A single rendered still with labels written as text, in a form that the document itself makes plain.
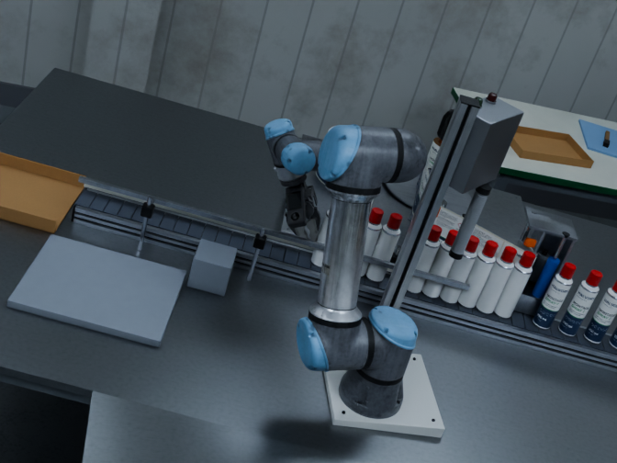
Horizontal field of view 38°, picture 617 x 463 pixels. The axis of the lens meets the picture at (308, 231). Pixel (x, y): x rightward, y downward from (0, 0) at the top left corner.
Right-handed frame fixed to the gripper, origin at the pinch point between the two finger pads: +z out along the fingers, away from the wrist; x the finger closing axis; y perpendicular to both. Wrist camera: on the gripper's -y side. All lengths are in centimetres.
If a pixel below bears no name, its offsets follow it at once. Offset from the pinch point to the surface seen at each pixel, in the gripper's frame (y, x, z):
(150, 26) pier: 201, 92, -18
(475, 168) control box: -17, -47, -22
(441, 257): -1.6, -33.5, 10.3
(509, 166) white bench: 119, -58, 49
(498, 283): -2, -47, 21
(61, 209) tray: -1, 64, -25
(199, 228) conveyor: 1.3, 28.9, -10.3
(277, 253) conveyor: -0.3, 9.6, 0.7
